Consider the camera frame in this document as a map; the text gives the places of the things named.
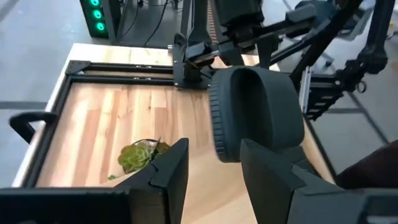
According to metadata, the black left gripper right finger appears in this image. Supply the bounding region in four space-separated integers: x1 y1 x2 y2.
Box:
241 139 398 224

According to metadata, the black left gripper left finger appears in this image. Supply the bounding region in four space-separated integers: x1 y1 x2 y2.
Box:
0 138 190 224

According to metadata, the black rubber slide sandal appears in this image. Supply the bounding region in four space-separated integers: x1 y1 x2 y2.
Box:
207 65 306 164

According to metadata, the small succulent in bowl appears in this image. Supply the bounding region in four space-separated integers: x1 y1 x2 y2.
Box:
107 138 172 182

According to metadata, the black box with green lights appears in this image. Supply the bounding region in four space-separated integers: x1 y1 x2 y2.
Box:
79 0 110 40

